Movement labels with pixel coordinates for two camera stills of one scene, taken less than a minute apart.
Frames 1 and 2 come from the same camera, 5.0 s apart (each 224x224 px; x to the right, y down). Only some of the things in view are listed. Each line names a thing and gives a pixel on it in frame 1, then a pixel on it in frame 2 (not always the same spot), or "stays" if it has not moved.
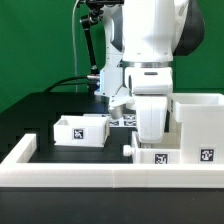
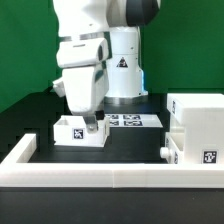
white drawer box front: (151, 155) to (173, 152)
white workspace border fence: (14, 174) stays
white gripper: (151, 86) to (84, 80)
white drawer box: (87, 130) stays
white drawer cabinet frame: (201, 119) stays
